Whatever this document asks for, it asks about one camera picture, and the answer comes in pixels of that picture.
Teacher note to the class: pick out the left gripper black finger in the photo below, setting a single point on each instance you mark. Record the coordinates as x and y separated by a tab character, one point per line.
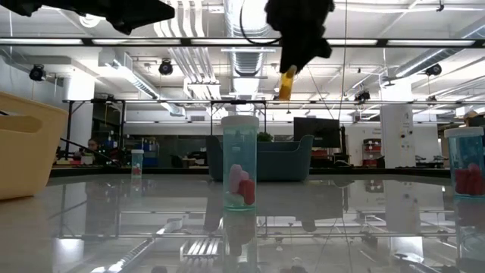
140	15

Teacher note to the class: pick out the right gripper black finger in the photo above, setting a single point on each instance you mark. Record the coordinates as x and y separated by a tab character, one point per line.
291	57
316	49

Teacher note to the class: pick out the yellow medicine bottle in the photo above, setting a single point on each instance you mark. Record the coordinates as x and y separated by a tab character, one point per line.
286	85

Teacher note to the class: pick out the teal bottle pink red pills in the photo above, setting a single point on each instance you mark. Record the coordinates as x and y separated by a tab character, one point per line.
239	151

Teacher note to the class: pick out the small teal bottle white cap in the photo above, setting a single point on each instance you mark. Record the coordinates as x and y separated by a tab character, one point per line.
136	161

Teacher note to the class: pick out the blue bottle red pills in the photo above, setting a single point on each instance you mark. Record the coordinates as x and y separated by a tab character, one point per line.
466	159

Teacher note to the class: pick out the teal plastic bin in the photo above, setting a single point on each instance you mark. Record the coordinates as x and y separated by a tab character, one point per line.
280	167

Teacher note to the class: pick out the yellow plastic bin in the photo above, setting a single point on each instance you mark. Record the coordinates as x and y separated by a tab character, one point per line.
26	159

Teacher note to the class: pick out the black ceiling spotlight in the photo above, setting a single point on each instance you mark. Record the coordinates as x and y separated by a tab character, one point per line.
165	67
433	70
37	73
362	95

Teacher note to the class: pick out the black monitor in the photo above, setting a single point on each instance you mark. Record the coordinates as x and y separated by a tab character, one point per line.
316	130

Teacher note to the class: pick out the green potted plant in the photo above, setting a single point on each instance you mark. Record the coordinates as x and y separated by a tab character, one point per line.
264	137

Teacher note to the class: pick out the white pillar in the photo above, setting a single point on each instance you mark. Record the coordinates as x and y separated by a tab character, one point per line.
396	125

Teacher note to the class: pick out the black shelf rack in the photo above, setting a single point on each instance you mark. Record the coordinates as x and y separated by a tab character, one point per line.
108	125

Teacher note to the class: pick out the red storage shelf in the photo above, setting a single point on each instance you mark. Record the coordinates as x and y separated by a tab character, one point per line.
372	151

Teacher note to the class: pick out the person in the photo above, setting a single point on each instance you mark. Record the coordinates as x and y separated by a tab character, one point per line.
92	145

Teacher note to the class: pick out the black slanted rod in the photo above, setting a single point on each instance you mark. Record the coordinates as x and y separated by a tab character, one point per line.
76	143

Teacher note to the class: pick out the blue storage crates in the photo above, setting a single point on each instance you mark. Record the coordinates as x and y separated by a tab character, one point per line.
151	161

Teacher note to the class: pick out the round silver ventilation duct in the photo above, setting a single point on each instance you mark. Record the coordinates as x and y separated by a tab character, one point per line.
252	60

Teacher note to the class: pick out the black overhead frame bar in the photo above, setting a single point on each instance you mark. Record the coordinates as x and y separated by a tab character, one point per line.
185	41

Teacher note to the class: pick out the grey horizontal frame rail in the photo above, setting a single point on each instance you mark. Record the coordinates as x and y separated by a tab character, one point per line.
326	102

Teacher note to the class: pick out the white rectangular ceiling duct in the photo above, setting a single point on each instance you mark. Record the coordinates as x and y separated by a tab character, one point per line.
144	89

